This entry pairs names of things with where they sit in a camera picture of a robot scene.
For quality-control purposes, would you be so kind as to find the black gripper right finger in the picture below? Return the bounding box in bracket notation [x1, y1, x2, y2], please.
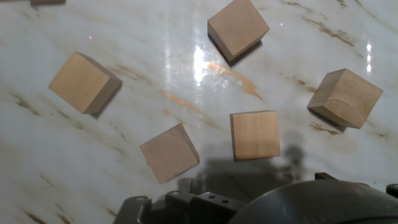
[385, 183, 398, 198]

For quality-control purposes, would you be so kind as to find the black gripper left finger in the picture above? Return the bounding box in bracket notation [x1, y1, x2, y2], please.
[113, 190, 247, 224]

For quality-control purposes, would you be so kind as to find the white marble pattern sheet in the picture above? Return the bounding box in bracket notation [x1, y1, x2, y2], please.
[0, 0, 398, 224]

